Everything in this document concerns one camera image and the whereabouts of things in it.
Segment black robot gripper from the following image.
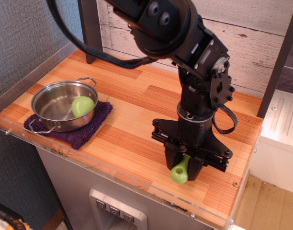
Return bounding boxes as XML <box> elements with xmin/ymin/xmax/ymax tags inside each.
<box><xmin>152</xmin><ymin>113</ymin><xmax>233</xmax><ymax>181</ymax></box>

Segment green handled grey spatula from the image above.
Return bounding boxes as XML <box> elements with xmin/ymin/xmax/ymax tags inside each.
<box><xmin>170</xmin><ymin>154</ymin><xmax>190</xmax><ymax>184</ymax></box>

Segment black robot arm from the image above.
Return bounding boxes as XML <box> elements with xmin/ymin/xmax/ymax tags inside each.
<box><xmin>110</xmin><ymin>0</ymin><xmax>237</xmax><ymax>184</ymax></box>

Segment orange object at corner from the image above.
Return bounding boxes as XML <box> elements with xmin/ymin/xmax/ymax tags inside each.
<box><xmin>5</xmin><ymin>220</ymin><xmax>31</xmax><ymax>230</ymax></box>

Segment silver dispenser panel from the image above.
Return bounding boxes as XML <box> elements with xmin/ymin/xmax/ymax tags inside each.
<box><xmin>89</xmin><ymin>188</ymin><xmax>148</xmax><ymax>230</ymax></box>

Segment white toy sink unit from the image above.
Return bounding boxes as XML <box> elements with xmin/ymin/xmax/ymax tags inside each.
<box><xmin>249</xmin><ymin>90</ymin><xmax>293</xmax><ymax>192</ymax></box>

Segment clear acrylic table guard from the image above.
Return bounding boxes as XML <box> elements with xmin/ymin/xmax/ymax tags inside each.
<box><xmin>0</xmin><ymin>32</ymin><xmax>266</xmax><ymax>230</ymax></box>

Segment purple cloth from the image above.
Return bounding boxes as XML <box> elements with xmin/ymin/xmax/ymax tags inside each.
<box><xmin>23</xmin><ymin>100</ymin><xmax>114</xmax><ymax>150</ymax></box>

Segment grey toy fridge cabinet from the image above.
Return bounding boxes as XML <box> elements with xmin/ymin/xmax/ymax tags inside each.
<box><xmin>37</xmin><ymin>148</ymin><xmax>210</xmax><ymax>230</ymax></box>

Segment green toy pear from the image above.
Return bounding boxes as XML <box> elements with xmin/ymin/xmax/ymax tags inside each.
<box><xmin>71</xmin><ymin>96</ymin><xmax>95</xmax><ymax>117</ymax></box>

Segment stainless steel pot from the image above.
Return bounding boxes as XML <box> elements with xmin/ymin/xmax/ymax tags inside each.
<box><xmin>28</xmin><ymin>77</ymin><xmax>99</xmax><ymax>134</ymax></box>

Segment dark right shelf post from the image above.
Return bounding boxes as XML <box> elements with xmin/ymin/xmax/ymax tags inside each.
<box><xmin>257</xmin><ymin>14</ymin><xmax>293</xmax><ymax>118</ymax></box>

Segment dark shelf post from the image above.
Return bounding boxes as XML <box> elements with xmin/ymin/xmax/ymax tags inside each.
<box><xmin>78</xmin><ymin>0</ymin><xmax>102</xmax><ymax>51</ymax></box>
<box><xmin>257</xmin><ymin>14</ymin><xmax>293</xmax><ymax>118</ymax></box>

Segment dark left shelf post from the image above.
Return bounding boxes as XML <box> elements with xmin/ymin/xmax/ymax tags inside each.
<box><xmin>78</xmin><ymin>0</ymin><xmax>102</xmax><ymax>51</ymax></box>

